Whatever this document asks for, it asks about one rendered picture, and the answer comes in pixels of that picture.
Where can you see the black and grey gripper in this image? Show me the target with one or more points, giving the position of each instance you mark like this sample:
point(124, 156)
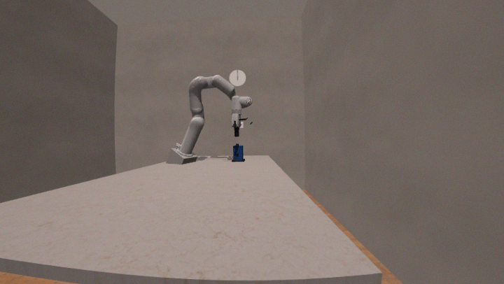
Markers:
point(236, 123)

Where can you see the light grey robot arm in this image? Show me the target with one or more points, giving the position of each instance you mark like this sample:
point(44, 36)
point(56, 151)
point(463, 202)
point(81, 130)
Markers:
point(196, 107)

